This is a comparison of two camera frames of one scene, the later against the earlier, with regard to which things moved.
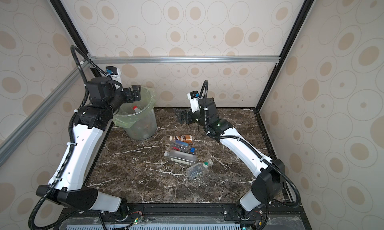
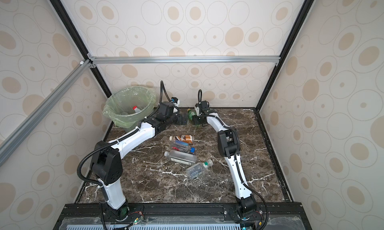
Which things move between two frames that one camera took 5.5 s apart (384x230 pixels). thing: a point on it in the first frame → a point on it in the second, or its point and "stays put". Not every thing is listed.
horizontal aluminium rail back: (184, 60) stays put
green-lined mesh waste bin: (138, 118) stays put
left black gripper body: (123, 96) → (175, 120)
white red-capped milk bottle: (136, 109) stays put
